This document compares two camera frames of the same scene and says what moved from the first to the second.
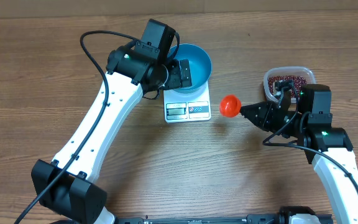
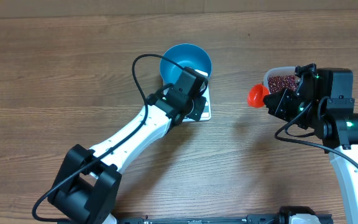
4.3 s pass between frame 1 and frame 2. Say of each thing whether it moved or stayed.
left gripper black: moved
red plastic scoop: moved
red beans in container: stayed
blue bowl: stayed
